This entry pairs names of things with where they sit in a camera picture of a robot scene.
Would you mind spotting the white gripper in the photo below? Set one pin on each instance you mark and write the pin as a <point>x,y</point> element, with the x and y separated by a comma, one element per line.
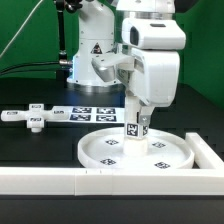
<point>150,75</point>

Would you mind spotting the white round table top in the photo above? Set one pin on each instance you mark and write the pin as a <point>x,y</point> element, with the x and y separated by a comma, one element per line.
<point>110,149</point>

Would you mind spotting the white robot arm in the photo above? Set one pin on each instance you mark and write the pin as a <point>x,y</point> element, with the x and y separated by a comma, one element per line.
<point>100,32</point>

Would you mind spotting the white marker sheet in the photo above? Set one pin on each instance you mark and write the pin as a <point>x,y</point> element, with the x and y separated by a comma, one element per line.
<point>81,114</point>

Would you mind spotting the white cross-shaped table base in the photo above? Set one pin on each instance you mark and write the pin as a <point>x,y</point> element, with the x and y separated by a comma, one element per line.
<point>35,117</point>

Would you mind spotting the white L-shaped border fence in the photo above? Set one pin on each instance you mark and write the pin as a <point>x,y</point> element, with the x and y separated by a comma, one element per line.
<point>206,179</point>

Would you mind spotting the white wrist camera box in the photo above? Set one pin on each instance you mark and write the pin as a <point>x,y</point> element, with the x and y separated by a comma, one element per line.
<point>153,34</point>

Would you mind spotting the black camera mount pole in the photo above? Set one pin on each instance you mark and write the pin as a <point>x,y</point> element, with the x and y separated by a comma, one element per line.
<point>71,6</point>

